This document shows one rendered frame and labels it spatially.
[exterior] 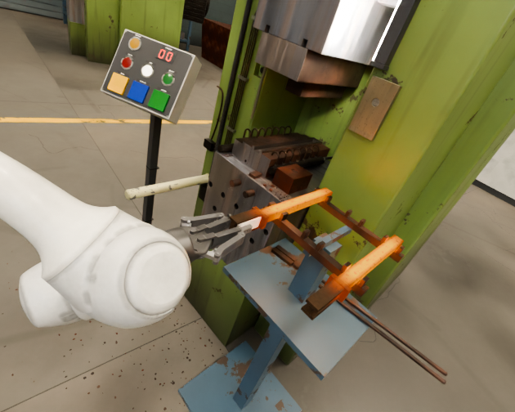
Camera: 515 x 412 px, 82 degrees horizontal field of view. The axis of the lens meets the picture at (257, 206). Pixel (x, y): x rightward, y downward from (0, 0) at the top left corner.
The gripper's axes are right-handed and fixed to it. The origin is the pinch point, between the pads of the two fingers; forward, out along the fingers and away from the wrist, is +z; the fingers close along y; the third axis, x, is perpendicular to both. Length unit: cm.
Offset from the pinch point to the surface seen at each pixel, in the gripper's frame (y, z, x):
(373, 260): 24.5, 18.2, 1.2
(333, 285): 23.6, 1.8, 1.6
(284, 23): -38, 37, 39
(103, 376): -32, -19, -102
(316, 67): -26, 45, 30
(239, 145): -43, 37, -6
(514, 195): 65, 562, -87
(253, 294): 4.8, 8.0, -26.0
